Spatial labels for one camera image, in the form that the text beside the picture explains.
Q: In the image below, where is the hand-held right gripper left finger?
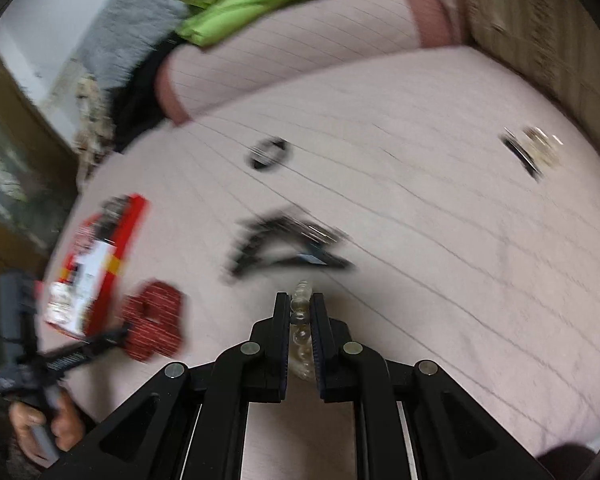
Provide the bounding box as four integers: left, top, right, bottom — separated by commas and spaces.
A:
40, 291, 291, 480

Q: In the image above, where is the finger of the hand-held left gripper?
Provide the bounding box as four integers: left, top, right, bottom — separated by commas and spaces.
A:
32, 322, 134, 379

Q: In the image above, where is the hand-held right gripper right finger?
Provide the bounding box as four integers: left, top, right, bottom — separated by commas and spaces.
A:
310, 294, 556, 480

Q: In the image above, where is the white pearl bracelet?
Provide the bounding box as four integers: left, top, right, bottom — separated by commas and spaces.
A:
287, 280, 322, 382

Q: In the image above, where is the red polka dot scrunchie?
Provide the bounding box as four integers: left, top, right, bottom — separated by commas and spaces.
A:
120, 280, 187, 362

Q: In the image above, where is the person's left hand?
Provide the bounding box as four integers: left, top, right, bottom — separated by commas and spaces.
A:
7, 389, 87, 464

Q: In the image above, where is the dark glossy banana hair clip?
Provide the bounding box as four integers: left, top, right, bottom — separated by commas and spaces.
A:
235, 207, 354, 256

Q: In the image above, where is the pink quilted sofa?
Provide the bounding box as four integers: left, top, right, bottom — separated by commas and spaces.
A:
45, 0, 600, 480

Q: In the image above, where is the brown wooden furniture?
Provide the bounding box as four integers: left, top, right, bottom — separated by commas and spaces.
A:
0, 40, 82, 282

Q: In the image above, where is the red product card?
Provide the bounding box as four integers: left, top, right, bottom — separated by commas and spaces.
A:
44, 194, 149, 337

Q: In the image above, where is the floral printed fabric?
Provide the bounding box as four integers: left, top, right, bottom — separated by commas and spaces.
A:
74, 74, 117, 167

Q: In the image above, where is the dark cloth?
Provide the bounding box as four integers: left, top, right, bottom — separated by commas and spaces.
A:
109, 35, 182, 155

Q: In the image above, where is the black bar hair clip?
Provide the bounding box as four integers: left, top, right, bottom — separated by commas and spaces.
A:
500, 130, 544, 179

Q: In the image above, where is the grey quilted blanket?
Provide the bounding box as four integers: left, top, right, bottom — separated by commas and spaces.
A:
77, 0, 197, 92

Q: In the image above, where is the striped floral cushion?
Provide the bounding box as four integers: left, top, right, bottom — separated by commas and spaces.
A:
462, 0, 600, 172

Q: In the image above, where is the black hair tie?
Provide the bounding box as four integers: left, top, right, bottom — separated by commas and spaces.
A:
247, 137, 291, 171

